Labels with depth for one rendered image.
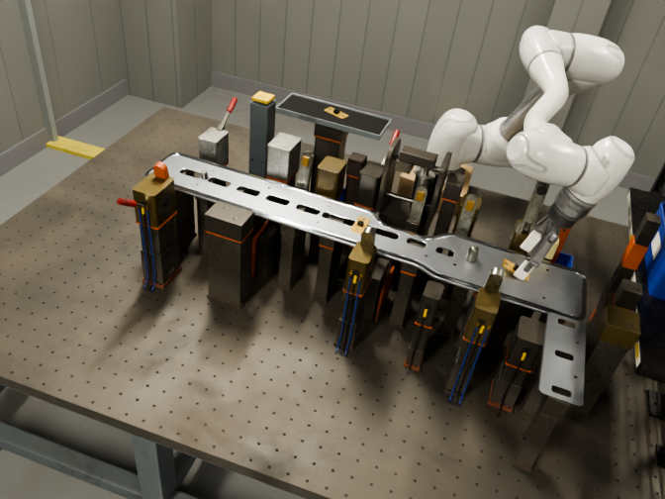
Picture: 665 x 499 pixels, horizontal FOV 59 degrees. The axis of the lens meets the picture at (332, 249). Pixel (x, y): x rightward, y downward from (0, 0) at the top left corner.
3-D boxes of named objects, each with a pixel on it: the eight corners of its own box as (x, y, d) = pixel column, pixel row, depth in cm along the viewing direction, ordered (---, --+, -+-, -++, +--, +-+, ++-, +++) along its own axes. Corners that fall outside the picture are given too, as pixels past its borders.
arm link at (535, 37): (538, 43, 169) (581, 50, 171) (522, 11, 181) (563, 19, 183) (519, 82, 179) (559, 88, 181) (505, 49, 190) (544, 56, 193)
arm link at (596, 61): (466, 135, 250) (514, 142, 253) (466, 169, 245) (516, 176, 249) (569, 17, 177) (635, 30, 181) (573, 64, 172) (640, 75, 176)
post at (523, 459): (511, 465, 153) (547, 396, 136) (513, 450, 157) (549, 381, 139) (529, 473, 152) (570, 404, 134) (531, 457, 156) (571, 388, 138)
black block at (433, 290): (399, 373, 174) (419, 301, 156) (407, 350, 182) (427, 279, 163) (416, 379, 173) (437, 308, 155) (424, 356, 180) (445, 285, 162)
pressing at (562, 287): (134, 182, 185) (134, 178, 184) (173, 151, 202) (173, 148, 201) (585, 326, 155) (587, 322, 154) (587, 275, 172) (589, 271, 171)
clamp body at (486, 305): (439, 401, 168) (470, 314, 146) (447, 371, 177) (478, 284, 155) (462, 409, 166) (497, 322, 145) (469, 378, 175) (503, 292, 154)
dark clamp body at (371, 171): (343, 264, 210) (357, 172, 186) (354, 247, 219) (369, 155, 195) (362, 271, 209) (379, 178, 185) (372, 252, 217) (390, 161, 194)
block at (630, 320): (557, 411, 169) (608, 323, 147) (559, 390, 175) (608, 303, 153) (586, 421, 167) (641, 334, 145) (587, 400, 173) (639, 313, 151)
